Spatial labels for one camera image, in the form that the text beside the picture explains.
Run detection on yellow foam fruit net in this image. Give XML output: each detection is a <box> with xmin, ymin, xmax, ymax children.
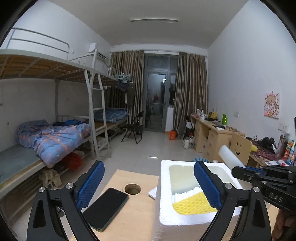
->
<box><xmin>172</xmin><ymin>192</ymin><xmax>217</xmax><ymax>215</ymax></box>

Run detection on white foam strip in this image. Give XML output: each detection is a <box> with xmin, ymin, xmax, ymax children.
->
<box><xmin>218</xmin><ymin>145</ymin><xmax>245</xmax><ymax>170</ymax></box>

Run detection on person's right hand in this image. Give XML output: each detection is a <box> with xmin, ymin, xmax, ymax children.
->
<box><xmin>272</xmin><ymin>210</ymin><xmax>294</xmax><ymax>240</ymax></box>

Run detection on printed paper sheet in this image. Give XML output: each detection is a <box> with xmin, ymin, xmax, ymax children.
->
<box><xmin>265</xmin><ymin>160</ymin><xmax>289</xmax><ymax>166</ymax></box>

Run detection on blue trash bin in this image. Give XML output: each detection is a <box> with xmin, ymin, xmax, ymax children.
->
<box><xmin>191</xmin><ymin>157</ymin><xmax>209</xmax><ymax>163</ymax></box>

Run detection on black smartphone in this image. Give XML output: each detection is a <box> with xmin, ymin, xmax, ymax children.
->
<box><xmin>83</xmin><ymin>188</ymin><xmax>128</xmax><ymax>232</ymax></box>

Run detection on white styrofoam box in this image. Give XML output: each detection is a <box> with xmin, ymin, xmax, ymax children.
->
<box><xmin>151</xmin><ymin>159</ymin><xmax>246</xmax><ymax>241</ymax></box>

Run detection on black headphones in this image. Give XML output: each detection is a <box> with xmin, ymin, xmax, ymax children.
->
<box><xmin>260</xmin><ymin>137</ymin><xmax>277</xmax><ymax>153</ymax></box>

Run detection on light wooden desk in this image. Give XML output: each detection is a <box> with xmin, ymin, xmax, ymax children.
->
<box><xmin>191</xmin><ymin>115</ymin><xmax>245</xmax><ymax>162</ymax></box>

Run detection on white kettle jug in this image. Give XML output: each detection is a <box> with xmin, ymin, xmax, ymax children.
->
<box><xmin>183</xmin><ymin>138</ymin><xmax>190</xmax><ymax>149</ymax></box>

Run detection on blue plaid quilt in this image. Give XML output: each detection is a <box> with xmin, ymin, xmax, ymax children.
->
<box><xmin>16</xmin><ymin>120</ymin><xmax>91</xmax><ymax>168</ymax></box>

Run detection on orange bucket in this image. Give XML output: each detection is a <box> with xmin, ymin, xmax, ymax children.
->
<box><xmin>169</xmin><ymin>131</ymin><xmax>176</xmax><ymax>140</ymax></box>

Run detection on green bottle on desk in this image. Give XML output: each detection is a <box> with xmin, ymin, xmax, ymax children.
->
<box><xmin>222</xmin><ymin>114</ymin><xmax>227</xmax><ymax>125</ymax></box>

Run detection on blue checked far mattress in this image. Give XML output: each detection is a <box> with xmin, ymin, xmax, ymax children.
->
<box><xmin>94</xmin><ymin>108</ymin><xmax>129</xmax><ymax>123</ymax></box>

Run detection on black folding chair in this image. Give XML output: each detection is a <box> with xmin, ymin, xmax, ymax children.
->
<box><xmin>121</xmin><ymin>111</ymin><xmax>144</xmax><ymax>144</ymax></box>

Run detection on white metal bunk bed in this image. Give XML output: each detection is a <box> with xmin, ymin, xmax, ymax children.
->
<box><xmin>1</xmin><ymin>27</ymin><xmax>118</xmax><ymax>199</ymax></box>

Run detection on right brown curtain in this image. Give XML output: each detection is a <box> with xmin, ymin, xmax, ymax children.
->
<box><xmin>173</xmin><ymin>52</ymin><xmax>208</xmax><ymax>131</ymax></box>

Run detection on brown curtain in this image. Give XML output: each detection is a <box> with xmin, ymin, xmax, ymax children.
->
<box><xmin>173</xmin><ymin>52</ymin><xmax>208</xmax><ymax>131</ymax></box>
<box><xmin>106</xmin><ymin>50</ymin><xmax>144</xmax><ymax>123</ymax></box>

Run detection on glass balcony door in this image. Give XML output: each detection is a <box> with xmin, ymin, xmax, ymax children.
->
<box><xmin>144</xmin><ymin>54</ymin><xmax>178</xmax><ymax>133</ymax></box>

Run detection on left brown curtain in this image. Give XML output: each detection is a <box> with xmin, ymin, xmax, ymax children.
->
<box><xmin>106</xmin><ymin>50</ymin><xmax>144</xmax><ymax>123</ymax></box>

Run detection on white air conditioner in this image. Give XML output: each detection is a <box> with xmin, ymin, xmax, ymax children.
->
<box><xmin>88</xmin><ymin>43</ymin><xmax>107</xmax><ymax>59</ymax></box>

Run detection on ceiling tube light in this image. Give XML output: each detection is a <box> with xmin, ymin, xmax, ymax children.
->
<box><xmin>130</xmin><ymin>18</ymin><xmax>179</xmax><ymax>23</ymax></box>

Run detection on cartoon girl wall poster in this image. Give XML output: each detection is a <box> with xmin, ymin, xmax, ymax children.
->
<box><xmin>263</xmin><ymin>91</ymin><xmax>280</xmax><ymax>119</ymax></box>

